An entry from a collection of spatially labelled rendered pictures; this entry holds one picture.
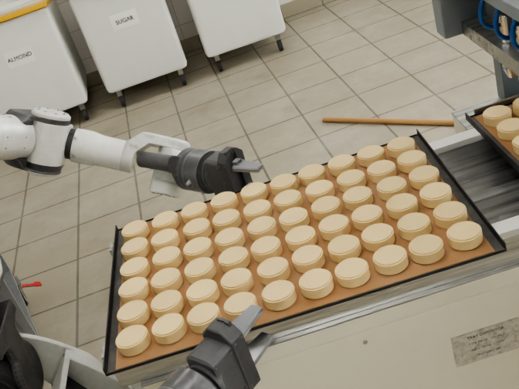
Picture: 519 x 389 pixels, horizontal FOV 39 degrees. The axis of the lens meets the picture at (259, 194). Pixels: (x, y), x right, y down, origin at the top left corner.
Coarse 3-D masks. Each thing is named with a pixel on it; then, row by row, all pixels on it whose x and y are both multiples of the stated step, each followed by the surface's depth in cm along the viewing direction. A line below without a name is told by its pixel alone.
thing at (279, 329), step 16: (496, 224) 109; (512, 224) 108; (512, 240) 108; (496, 256) 109; (512, 256) 110; (448, 272) 110; (464, 272) 110; (400, 288) 110; (416, 288) 110; (352, 304) 110; (368, 304) 110; (288, 320) 110; (304, 320) 110; (320, 320) 111; (256, 336) 110; (144, 368) 110; (160, 368) 111; (176, 368) 111; (128, 384) 112
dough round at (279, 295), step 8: (280, 280) 109; (264, 288) 109; (272, 288) 108; (280, 288) 108; (288, 288) 107; (264, 296) 107; (272, 296) 106; (280, 296) 106; (288, 296) 106; (296, 296) 107; (264, 304) 108; (272, 304) 106; (280, 304) 106; (288, 304) 106
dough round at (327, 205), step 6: (318, 198) 125; (324, 198) 125; (330, 198) 124; (336, 198) 124; (312, 204) 125; (318, 204) 124; (324, 204) 123; (330, 204) 123; (336, 204) 122; (312, 210) 123; (318, 210) 122; (324, 210) 122; (330, 210) 122; (336, 210) 122; (318, 216) 122; (324, 216) 122
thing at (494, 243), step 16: (384, 144) 138; (432, 160) 129; (448, 176) 124; (464, 192) 116; (480, 224) 110; (496, 240) 106; (480, 256) 104; (112, 272) 126; (432, 272) 104; (112, 288) 123; (384, 288) 104; (112, 304) 120; (336, 304) 104; (112, 320) 116; (112, 336) 113; (112, 352) 110; (176, 352) 105; (112, 368) 106; (128, 368) 105
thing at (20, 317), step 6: (6, 288) 231; (0, 294) 231; (6, 294) 232; (12, 300) 234; (18, 306) 235; (18, 312) 236; (18, 318) 237; (24, 318) 238; (24, 324) 238; (30, 324) 242; (24, 330) 239; (30, 330) 240
